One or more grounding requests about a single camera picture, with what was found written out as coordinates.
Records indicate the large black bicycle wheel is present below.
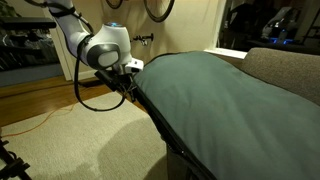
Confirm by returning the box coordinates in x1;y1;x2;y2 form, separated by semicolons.
143;0;176;24

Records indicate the black tripod stand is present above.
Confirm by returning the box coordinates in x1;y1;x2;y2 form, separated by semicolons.
0;136;33;180

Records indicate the grey fabric sofa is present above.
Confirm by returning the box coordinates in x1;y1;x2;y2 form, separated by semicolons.
166;47;320;180

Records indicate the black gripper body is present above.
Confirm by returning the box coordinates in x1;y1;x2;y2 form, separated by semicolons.
112;70;136;93

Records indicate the white window frame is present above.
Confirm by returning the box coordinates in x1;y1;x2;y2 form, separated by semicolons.
203;0;249;60

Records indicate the cream carpet rug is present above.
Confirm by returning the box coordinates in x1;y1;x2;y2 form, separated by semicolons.
0;91;169;180

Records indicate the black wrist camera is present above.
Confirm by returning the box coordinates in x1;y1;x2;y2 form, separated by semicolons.
94;69;120;92

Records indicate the black wall bike hook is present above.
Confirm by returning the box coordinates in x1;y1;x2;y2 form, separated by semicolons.
130;32;155;47

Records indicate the orange extension cable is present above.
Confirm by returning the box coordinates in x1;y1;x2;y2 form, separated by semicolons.
1;87;101;138

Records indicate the black flat shelf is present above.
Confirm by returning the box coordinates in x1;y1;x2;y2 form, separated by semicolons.
0;16;58;31

